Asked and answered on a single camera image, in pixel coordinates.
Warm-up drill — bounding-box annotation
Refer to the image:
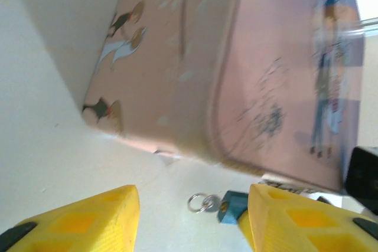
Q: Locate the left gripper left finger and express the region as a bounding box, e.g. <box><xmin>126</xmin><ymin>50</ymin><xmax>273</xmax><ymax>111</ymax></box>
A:
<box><xmin>0</xmin><ymin>184</ymin><xmax>141</xmax><ymax>252</ymax></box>

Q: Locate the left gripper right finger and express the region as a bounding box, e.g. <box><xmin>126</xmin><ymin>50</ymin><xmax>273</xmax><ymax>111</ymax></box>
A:
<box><xmin>239</xmin><ymin>183</ymin><xmax>378</xmax><ymax>252</ymax></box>

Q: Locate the silver key with ring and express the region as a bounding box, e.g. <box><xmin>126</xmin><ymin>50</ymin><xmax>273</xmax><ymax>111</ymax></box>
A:
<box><xmin>187</xmin><ymin>192</ymin><xmax>221</xmax><ymax>214</ymax></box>

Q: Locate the pink tin box with couple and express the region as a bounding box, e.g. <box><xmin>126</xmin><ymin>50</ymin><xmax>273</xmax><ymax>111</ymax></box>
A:
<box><xmin>81</xmin><ymin>0</ymin><xmax>366</xmax><ymax>194</ymax></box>

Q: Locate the aluminium back rail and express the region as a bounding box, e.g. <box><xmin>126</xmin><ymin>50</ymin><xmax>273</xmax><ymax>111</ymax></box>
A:
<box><xmin>336</xmin><ymin>17</ymin><xmax>378</xmax><ymax>38</ymax></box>

